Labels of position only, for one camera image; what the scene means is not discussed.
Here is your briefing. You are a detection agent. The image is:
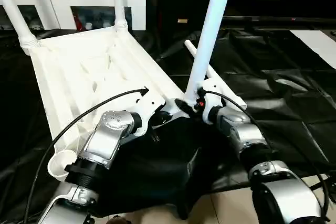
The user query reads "black tripod leg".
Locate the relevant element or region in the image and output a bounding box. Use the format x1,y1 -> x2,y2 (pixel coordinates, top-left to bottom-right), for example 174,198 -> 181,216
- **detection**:
309,178 -> 331,191

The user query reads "white flat board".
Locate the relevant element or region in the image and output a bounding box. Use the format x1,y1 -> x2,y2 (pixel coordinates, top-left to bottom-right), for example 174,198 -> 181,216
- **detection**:
290,30 -> 336,68

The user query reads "dark rounded robot foot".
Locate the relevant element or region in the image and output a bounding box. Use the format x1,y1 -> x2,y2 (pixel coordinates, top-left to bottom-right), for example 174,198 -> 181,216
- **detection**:
109,215 -> 132,224

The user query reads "black left wrist camera cable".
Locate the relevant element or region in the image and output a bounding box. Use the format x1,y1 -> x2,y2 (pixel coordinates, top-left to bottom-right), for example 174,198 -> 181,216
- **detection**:
22,86 -> 150,224

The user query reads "black mat cloth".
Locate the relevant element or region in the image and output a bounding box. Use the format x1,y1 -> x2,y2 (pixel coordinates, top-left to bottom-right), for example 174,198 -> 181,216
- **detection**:
0,22 -> 336,221

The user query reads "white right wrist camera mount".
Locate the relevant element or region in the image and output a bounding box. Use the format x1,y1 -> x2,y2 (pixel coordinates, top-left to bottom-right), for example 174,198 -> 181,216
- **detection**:
198,78 -> 224,125

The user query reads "white plastic table top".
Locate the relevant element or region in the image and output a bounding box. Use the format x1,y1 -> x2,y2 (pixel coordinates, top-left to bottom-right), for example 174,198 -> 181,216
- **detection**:
20,26 -> 195,183

